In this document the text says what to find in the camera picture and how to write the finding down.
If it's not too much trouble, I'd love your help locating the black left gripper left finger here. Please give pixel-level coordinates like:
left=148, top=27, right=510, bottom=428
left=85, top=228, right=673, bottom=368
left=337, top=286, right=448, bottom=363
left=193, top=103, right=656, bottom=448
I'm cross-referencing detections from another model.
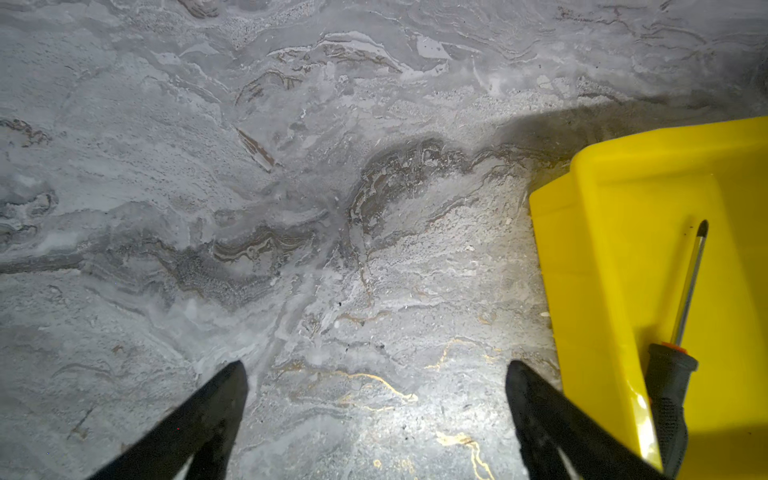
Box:
left=92, top=361, right=248, bottom=479

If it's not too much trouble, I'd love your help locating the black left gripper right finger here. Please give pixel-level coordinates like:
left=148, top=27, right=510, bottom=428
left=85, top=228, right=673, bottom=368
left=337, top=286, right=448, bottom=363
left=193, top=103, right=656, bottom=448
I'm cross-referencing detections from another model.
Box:
left=505, top=360, right=665, bottom=479

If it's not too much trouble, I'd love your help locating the black orange screwdriver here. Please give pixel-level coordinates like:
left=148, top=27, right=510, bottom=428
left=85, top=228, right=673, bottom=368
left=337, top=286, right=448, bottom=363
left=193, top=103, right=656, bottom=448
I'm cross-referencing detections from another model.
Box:
left=645, top=220, right=709, bottom=479

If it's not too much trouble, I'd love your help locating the yellow plastic bin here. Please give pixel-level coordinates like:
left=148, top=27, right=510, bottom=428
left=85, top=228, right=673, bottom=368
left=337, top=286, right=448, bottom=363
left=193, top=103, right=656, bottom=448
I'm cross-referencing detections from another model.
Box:
left=530, top=117, right=767, bottom=479

